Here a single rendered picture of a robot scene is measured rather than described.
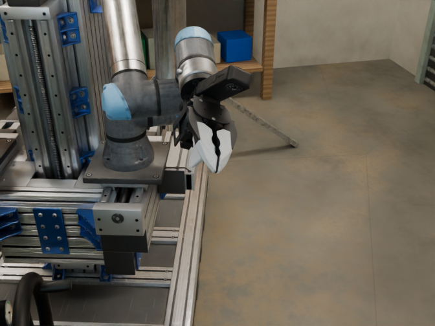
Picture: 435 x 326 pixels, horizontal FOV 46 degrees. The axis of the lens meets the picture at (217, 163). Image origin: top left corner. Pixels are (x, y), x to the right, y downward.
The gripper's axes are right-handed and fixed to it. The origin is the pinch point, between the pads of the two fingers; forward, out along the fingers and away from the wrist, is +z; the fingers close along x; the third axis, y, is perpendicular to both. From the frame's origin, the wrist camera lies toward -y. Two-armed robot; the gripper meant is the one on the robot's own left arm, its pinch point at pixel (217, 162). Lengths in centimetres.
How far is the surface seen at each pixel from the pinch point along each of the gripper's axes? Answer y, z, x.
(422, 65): 80, -255, -263
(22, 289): 35.2, 6.5, 20.3
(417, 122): 90, -186, -232
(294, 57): 140, -301, -191
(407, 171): 89, -129, -193
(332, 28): 107, -311, -211
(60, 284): 41.8, 0.8, 12.3
